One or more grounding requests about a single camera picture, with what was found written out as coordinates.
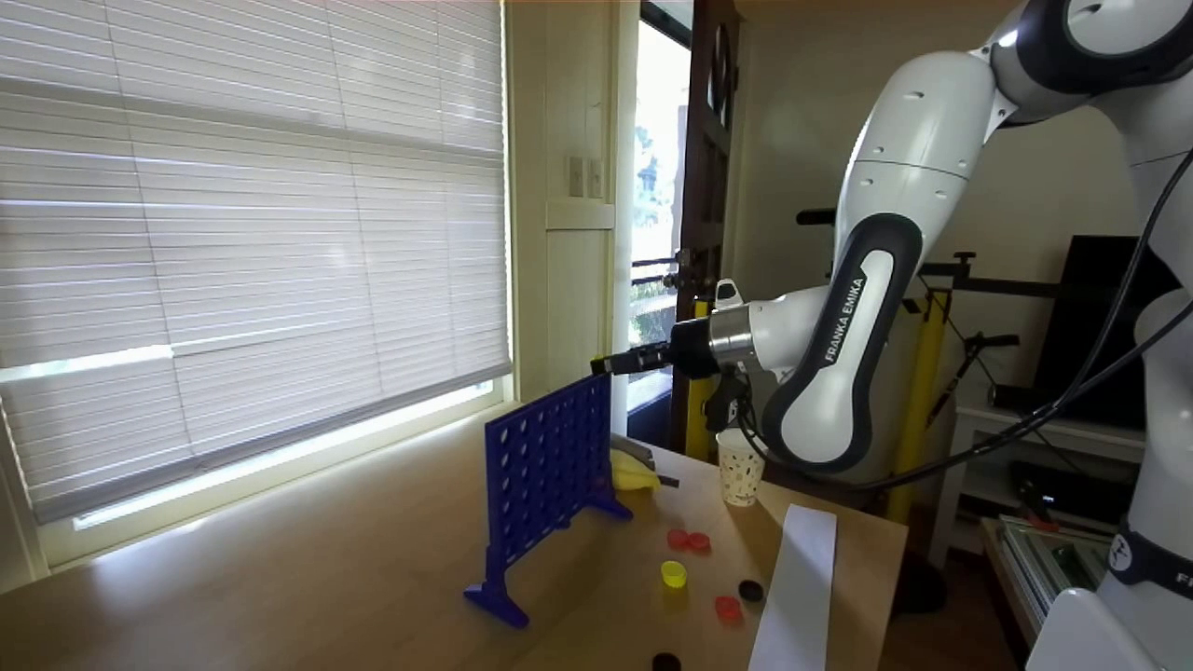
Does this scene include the wall switch plate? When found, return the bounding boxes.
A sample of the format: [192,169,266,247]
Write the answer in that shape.
[568,156,606,199]

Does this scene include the patterned paper cup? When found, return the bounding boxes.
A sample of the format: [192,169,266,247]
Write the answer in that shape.
[716,428,767,509]

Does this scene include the white shelf unit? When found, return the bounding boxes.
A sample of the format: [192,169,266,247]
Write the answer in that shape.
[930,401,1148,571]

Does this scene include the black clamp bar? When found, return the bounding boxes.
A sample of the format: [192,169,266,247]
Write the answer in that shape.
[796,207,1061,301]

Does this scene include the white window blinds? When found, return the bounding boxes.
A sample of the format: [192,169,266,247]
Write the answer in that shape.
[0,0,513,525]

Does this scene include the white paper strip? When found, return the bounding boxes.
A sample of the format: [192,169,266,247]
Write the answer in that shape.
[747,504,839,671]

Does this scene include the brown wooden door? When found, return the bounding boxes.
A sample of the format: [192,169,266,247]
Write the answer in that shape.
[668,0,743,455]

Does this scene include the yellow cloth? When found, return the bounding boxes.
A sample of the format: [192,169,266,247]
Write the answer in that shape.
[610,448,664,494]

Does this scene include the blue game rack with holes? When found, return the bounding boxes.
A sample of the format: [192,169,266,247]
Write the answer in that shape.
[463,373,635,630]

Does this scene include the black television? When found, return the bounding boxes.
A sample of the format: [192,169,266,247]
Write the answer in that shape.
[1029,235,1186,431]

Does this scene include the yellow pole with black base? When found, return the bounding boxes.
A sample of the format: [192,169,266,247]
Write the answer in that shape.
[884,288,953,616]

